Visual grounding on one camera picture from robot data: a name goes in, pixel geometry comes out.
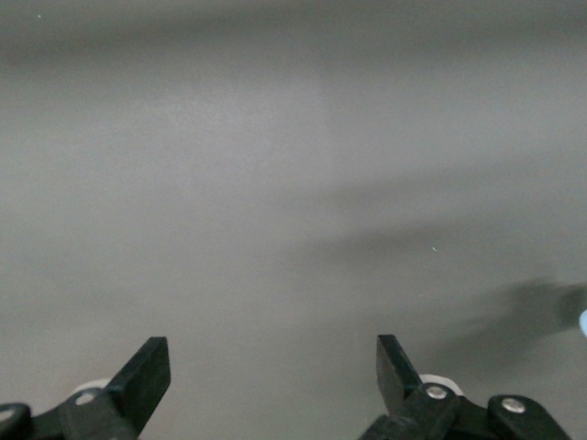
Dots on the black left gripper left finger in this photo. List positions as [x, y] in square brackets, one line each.
[133, 389]

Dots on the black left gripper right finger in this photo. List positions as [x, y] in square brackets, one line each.
[399, 389]

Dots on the light blue cup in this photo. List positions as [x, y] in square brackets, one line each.
[583, 325]

